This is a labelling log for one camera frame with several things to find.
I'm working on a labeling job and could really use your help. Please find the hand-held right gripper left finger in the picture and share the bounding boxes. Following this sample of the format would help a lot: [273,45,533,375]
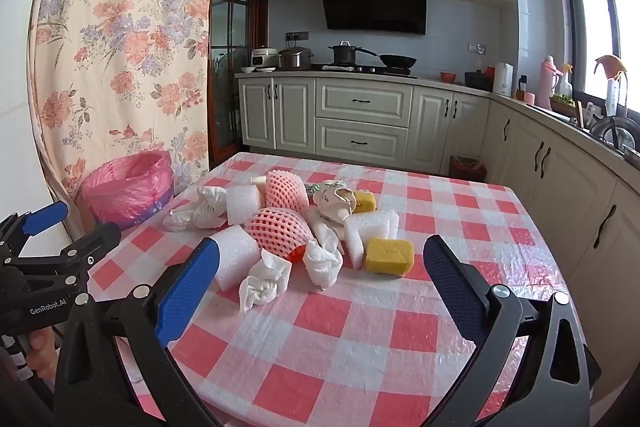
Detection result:
[52,237,223,427]

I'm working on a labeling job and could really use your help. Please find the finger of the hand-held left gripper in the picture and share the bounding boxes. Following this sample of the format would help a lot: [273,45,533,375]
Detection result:
[0,201,68,258]
[50,223,123,278]

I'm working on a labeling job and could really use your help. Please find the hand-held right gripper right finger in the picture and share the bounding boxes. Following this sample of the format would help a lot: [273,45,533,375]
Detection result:
[422,234,603,427]

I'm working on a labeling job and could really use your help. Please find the pink bag lined bin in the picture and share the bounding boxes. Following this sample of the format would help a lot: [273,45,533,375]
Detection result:
[80,150,176,230]

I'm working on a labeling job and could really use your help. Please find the yellow sponge with hole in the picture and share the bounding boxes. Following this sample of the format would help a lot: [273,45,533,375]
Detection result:
[352,189,377,212]

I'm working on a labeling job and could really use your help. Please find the white plastic bag bundle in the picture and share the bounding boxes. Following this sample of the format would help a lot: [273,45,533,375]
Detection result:
[301,222,346,292]

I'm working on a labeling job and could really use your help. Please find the person's left hand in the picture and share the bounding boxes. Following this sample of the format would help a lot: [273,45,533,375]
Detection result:
[24,326,65,382]

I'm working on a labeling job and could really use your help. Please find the white foam block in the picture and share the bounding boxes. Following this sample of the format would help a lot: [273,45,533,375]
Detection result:
[226,185,261,226]
[210,227,261,292]
[343,209,400,270]

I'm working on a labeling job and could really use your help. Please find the crumpled white tissue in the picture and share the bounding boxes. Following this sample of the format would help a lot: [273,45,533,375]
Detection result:
[238,249,293,313]
[163,185,230,233]

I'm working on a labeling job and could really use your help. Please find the pink foam fruit net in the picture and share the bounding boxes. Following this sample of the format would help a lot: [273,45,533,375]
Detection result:
[243,207,317,264]
[264,170,311,212]

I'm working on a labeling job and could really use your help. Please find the red white checked tablecloth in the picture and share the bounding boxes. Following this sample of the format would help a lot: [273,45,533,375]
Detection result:
[82,152,588,427]

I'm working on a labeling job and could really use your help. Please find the wooden box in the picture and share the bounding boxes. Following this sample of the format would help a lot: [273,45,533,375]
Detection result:
[449,155,487,182]

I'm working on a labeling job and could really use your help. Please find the white base cabinets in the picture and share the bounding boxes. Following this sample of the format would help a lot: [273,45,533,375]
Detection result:
[236,73,640,413]

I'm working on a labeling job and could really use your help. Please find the white cabinet drawer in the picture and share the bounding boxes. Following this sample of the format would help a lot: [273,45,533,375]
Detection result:
[315,78,413,120]
[315,118,411,162]

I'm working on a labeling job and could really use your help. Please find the floral curtain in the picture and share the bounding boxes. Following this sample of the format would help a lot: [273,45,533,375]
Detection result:
[27,0,227,238]

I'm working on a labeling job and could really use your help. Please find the black pot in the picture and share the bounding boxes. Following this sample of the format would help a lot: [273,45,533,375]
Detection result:
[465,68,496,90]

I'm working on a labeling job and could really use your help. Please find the white kettle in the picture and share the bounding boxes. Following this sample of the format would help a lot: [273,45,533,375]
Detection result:
[492,62,514,98]

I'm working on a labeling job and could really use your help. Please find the dark round wok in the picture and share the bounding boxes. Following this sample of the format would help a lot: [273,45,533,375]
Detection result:
[590,116,640,148]

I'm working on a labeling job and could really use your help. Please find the pink thermos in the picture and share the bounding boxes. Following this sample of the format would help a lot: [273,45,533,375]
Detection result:
[538,55,557,110]

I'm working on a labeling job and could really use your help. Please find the black gas stove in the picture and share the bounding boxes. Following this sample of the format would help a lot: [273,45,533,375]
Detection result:
[312,63,418,78]

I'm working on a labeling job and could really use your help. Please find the spray bottle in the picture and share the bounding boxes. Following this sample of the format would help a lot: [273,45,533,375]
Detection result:
[557,64,575,98]

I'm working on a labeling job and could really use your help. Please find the black frying pan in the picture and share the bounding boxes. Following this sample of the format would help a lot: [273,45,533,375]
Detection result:
[379,53,417,70]

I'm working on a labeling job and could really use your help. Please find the white rice cooker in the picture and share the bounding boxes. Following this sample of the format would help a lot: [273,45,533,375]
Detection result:
[250,47,280,70]

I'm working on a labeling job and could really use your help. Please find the brown glass door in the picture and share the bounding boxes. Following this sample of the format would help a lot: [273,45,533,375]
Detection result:
[209,0,253,168]

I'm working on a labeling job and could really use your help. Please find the steel pressure cooker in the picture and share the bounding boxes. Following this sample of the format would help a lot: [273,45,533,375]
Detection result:
[278,47,315,70]

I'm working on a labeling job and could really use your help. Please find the white bottle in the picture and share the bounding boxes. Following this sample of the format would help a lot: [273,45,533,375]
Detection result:
[605,77,621,118]

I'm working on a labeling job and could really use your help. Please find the black saucepan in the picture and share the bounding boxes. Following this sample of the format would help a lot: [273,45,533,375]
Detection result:
[328,40,381,66]

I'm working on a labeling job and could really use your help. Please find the pink draped cloth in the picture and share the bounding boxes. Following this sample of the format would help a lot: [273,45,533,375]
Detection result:
[594,54,630,80]

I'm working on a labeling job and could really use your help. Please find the black range hood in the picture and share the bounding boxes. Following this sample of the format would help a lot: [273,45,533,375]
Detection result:
[316,0,430,36]

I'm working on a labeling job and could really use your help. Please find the window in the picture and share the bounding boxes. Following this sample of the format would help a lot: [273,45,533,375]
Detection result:
[557,0,640,128]

